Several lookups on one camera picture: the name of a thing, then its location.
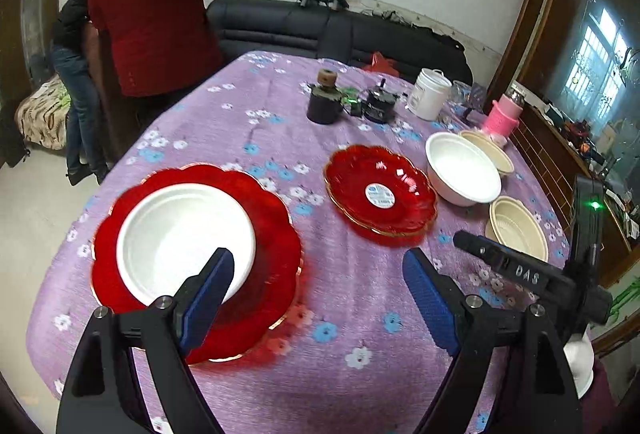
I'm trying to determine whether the black leather sofa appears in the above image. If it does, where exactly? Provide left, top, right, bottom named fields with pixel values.
left=206, top=0, right=473, bottom=85

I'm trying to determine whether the beige ribbed disposable bowl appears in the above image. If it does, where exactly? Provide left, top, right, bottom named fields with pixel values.
left=485, top=195, right=549, bottom=261

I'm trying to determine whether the wooden glass panel door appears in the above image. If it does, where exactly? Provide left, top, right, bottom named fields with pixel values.
left=1, top=0, right=58, bottom=166

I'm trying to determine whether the person in dark jacket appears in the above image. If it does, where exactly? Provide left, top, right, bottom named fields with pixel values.
left=51, top=0, right=110, bottom=186

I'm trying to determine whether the pink sleeved bottle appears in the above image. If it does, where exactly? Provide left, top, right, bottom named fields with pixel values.
left=480, top=85, right=525, bottom=149

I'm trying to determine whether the purple floral tablecloth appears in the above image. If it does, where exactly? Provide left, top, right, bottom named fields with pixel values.
left=25, top=50, right=572, bottom=434

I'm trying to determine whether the red scalloped plate with sticker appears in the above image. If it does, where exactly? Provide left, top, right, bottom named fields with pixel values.
left=323, top=145, right=437, bottom=246

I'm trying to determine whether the small white paper bowl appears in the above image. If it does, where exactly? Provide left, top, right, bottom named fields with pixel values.
left=116, top=183, right=257, bottom=305

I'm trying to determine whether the patterned cushioned stool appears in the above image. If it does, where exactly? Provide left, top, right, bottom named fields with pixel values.
left=14, top=74, right=70, bottom=152

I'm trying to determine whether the black motor with wooden knob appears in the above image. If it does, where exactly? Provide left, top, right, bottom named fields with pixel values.
left=306, top=68, right=343, bottom=125

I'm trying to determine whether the green circuit part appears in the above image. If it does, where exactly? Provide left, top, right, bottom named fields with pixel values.
left=338, top=87, right=362, bottom=117

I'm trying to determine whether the large white bowl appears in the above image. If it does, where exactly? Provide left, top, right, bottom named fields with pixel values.
left=425, top=131, right=502, bottom=207

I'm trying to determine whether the white plastic jar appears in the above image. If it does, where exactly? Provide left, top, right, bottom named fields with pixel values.
left=408, top=68, right=452, bottom=122

